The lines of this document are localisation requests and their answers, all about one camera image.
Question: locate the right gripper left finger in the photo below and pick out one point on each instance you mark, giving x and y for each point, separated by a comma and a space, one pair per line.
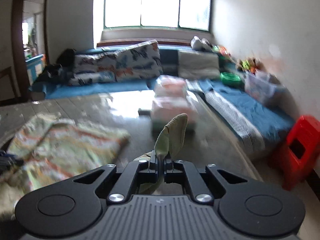
133, 176

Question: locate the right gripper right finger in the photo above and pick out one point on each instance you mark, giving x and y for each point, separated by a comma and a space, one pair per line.
187, 175

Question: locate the colourful patterned child shirt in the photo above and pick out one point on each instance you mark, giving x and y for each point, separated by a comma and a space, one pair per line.
54, 149

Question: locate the black clothes pile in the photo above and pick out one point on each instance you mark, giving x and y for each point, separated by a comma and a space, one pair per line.
61, 71

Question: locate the grey quilted star tablecloth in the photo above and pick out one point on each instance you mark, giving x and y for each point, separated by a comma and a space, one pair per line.
211, 141

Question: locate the pink tissue pack near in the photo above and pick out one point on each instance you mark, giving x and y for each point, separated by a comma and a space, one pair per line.
166, 108

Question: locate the pink tissue pack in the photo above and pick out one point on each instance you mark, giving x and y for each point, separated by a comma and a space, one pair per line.
170, 86
166, 108

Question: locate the pink tissue pack far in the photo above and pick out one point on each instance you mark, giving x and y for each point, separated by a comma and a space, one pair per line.
170, 86

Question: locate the blue sofa bed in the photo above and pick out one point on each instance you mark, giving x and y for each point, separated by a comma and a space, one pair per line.
246, 104

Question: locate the green bowl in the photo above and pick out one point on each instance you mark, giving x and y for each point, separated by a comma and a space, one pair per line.
230, 79

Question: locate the grey cushion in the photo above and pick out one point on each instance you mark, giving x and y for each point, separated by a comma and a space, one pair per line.
198, 65

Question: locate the butterfly pillow right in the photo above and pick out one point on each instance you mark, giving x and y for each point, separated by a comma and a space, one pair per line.
138, 61

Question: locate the butterfly pillow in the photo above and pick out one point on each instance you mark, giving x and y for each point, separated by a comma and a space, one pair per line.
138, 61
90, 69

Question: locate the butterfly pillow left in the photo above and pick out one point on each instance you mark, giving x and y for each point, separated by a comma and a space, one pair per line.
90, 69

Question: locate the clear plastic storage bin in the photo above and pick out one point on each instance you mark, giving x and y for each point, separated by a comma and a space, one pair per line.
263, 89

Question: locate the red plastic stool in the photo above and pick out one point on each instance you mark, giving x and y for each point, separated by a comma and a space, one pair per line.
298, 153

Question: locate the plush toys on sofa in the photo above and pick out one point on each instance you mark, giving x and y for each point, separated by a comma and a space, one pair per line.
251, 65

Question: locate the blue white cabinet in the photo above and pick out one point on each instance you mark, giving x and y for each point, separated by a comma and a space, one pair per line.
35, 66

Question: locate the green framed window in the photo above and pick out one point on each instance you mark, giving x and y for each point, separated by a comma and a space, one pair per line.
185, 14

